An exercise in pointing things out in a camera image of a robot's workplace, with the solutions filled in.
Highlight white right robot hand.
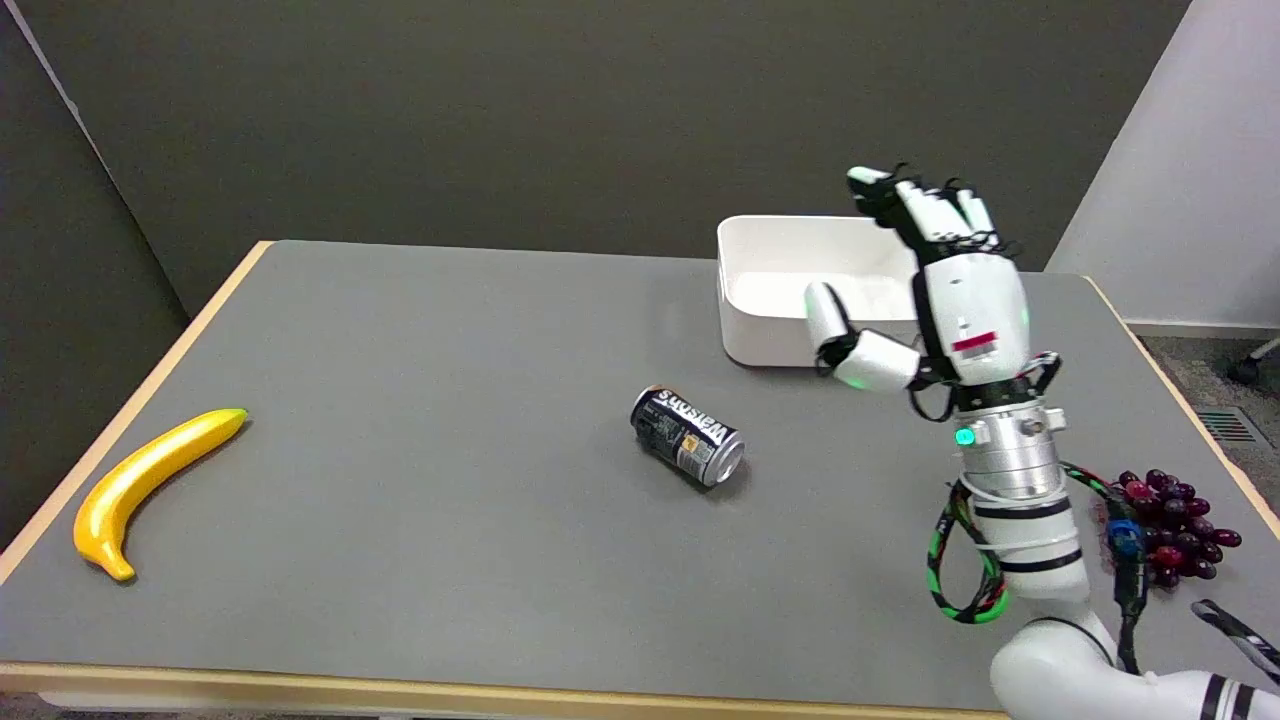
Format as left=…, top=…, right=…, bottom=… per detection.
left=805, top=165, right=1062, bottom=421

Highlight black drink can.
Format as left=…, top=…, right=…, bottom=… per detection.
left=630, top=385, right=746, bottom=489

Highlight white plastic bin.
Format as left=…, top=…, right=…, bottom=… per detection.
left=716, top=215, right=926, bottom=369

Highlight chair caster wheel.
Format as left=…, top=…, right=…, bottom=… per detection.
left=1228, top=338, right=1280, bottom=387

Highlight floor vent grille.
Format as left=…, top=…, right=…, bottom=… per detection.
left=1196, top=408, right=1263, bottom=446

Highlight purple grape bunch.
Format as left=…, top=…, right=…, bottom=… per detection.
left=1098, top=468, right=1243, bottom=589

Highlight yellow banana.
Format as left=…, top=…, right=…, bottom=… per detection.
left=73, top=408, right=249, bottom=583

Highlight green red braided cable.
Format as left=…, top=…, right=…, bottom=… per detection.
left=926, top=478, right=1009, bottom=625

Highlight black cable with blue connector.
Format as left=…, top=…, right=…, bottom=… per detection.
left=1062, top=462, right=1147, bottom=675

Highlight black white striped cable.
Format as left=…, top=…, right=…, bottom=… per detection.
left=1190, top=600, right=1280, bottom=683

